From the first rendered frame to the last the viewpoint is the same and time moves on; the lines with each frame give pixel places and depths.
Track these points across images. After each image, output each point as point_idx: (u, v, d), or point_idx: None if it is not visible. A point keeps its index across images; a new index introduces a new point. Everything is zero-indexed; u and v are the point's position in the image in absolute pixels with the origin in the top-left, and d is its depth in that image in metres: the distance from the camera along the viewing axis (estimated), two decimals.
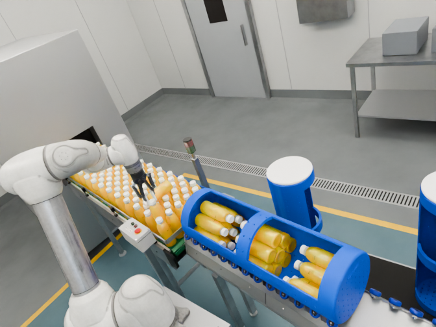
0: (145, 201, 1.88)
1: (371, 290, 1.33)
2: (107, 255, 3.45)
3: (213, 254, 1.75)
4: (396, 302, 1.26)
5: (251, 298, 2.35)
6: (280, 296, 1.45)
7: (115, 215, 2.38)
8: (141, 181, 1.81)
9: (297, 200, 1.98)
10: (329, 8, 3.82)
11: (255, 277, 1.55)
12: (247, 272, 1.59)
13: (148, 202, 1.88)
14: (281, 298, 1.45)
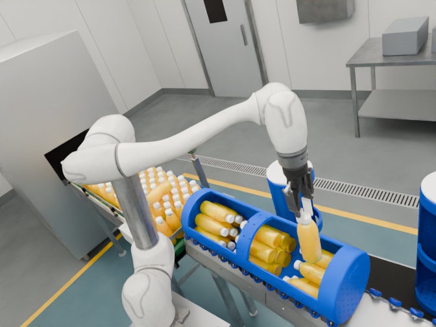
0: (297, 217, 1.06)
1: (371, 290, 1.33)
2: (107, 255, 3.45)
3: (213, 254, 1.75)
4: (396, 302, 1.26)
5: (251, 298, 2.35)
6: (280, 296, 1.45)
7: (115, 215, 2.38)
8: (301, 182, 0.99)
9: None
10: (329, 8, 3.82)
11: (255, 277, 1.55)
12: (247, 272, 1.59)
13: (303, 218, 1.07)
14: (281, 298, 1.45)
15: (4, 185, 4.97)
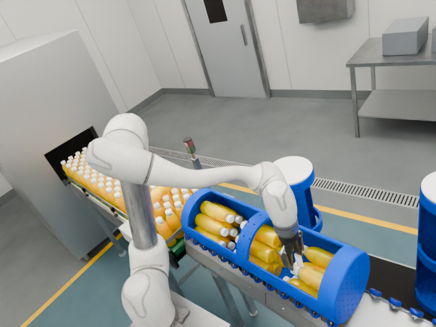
0: (290, 270, 1.31)
1: (371, 290, 1.33)
2: (107, 255, 3.45)
3: (213, 254, 1.75)
4: (396, 302, 1.26)
5: (251, 298, 2.35)
6: (280, 296, 1.45)
7: (115, 215, 2.38)
8: (293, 245, 1.24)
9: (297, 200, 1.98)
10: (329, 8, 3.82)
11: (255, 277, 1.55)
12: (247, 272, 1.59)
13: (295, 271, 1.31)
14: (281, 298, 1.45)
15: (4, 185, 4.97)
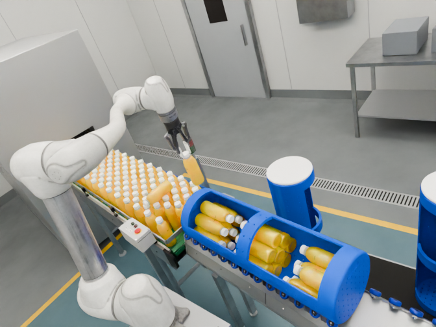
0: (178, 154, 1.69)
1: (371, 290, 1.33)
2: (107, 255, 3.45)
3: (213, 254, 1.75)
4: (396, 302, 1.26)
5: (251, 298, 2.35)
6: (280, 296, 1.45)
7: (115, 215, 2.38)
8: (175, 131, 1.60)
9: (297, 200, 1.98)
10: (329, 8, 3.82)
11: (255, 277, 1.55)
12: (247, 272, 1.59)
13: (181, 154, 1.69)
14: (281, 298, 1.45)
15: (4, 185, 4.97)
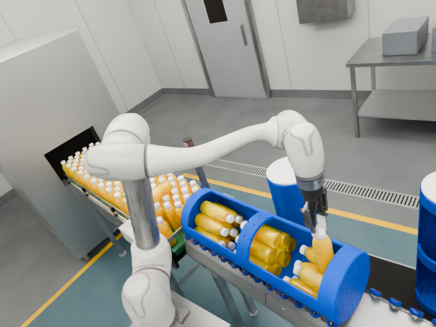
0: (313, 233, 1.16)
1: (371, 290, 1.33)
2: (107, 255, 3.45)
3: (213, 254, 1.75)
4: (396, 302, 1.26)
5: (251, 298, 2.35)
6: (280, 296, 1.45)
7: (115, 215, 2.38)
8: (317, 202, 1.09)
9: (297, 200, 1.98)
10: (329, 8, 3.82)
11: (255, 277, 1.55)
12: (247, 272, 1.59)
13: (318, 234, 1.16)
14: (281, 298, 1.45)
15: (4, 185, 4.97)
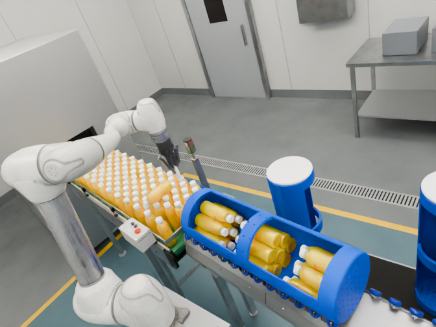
0: (178, 170, 1.73)
1: (371, 290, 1.33)
2: (107, 255, 3.45)
3: (213, 254, 1.75)
4: (396, 302, 1.26)
5: (251, 298, 2.35)
6: (280, 296, 1.45)
7: (115, 215, 2.38)
8: None
9: (297, 200, 1.98)
10: (329, 8, 3.82)
11: (255, 277, 1.55)
12: (247, 272, 1.59)
13: None
14: (281, 298, 1.45)
15: (4, 185, 4.97)
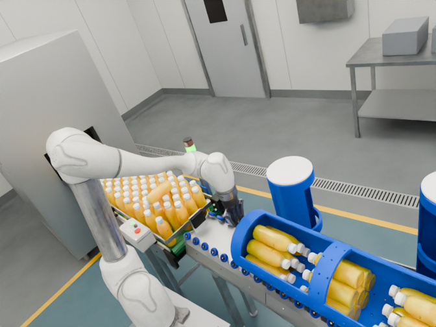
0: None
1: None
2: None
3: (213, 254, 1.75)
4: None
5: (251, 298, 2.35)
6: (287, 294, 1.43)
7: (115, 215, 2.38)
8: None
9: (297, 200, 1.98)
10: (329, 8, 3.82)
11: (257, 279, 1.54)
12: (242, 268, 1.61)
13: None
14: None
15: (4, 185, 4.97)
